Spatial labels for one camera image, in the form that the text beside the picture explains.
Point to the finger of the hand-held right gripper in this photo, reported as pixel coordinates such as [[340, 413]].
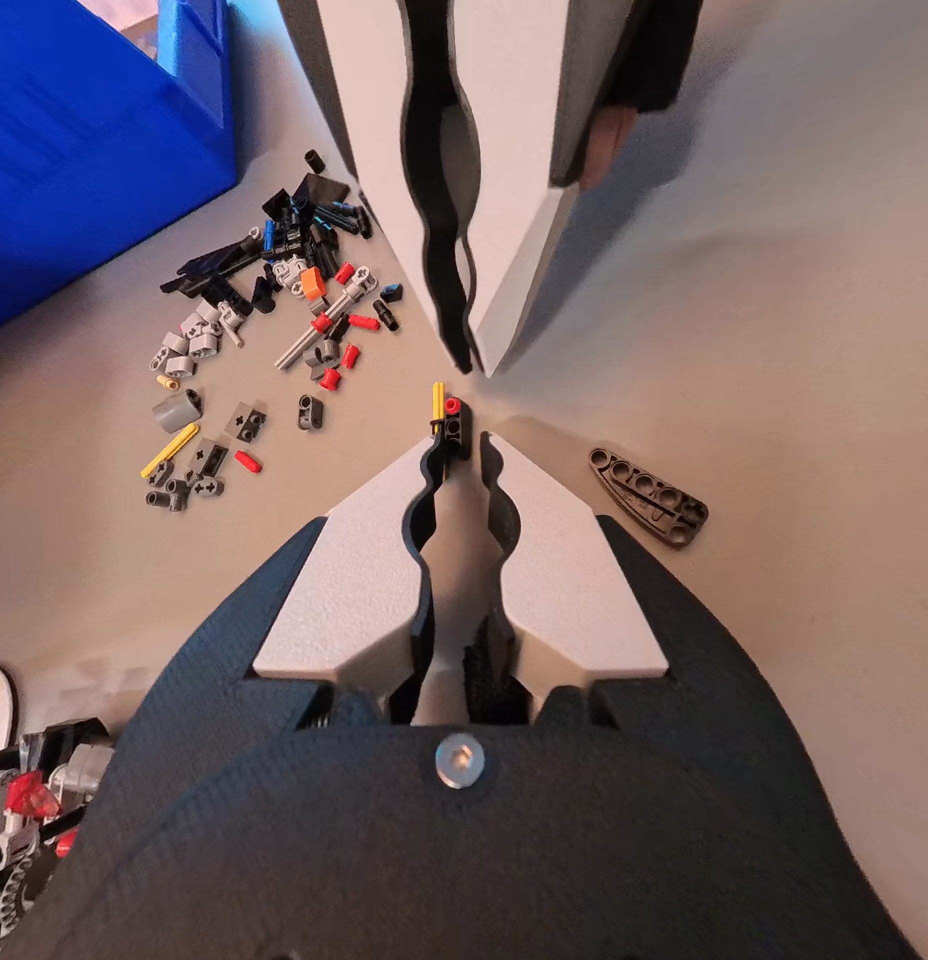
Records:
[[366, 112], [516, 150]]

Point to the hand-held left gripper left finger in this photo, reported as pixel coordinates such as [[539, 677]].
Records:
[[351, 592]]

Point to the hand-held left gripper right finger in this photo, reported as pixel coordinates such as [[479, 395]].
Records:
[[584, 592]]

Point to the small black lego connector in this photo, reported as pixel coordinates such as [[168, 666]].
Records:
[[458, 433]]

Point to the pile of lego pieces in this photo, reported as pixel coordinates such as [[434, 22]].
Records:
[[177, 412]]

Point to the partly built lego car model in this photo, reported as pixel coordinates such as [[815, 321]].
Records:
[[36, 825]]

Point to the person's right hand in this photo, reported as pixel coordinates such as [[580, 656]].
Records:
[[606, 142]]

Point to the blue plastic bin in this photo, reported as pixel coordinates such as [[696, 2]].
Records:
[[96, 150]]

